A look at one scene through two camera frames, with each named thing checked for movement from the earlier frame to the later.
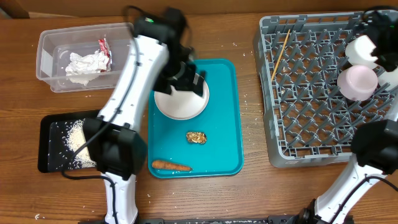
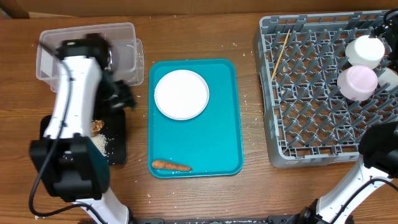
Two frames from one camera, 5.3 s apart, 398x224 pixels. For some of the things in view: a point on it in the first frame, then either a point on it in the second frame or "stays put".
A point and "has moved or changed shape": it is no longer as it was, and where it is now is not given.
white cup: (357, 51) stays put
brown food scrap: (196, 137) has moved or changed shape
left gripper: (188, 83) → (126, 97)
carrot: (163, 165) stays put
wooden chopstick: (280, 55) stays put
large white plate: (182, 105) stays put
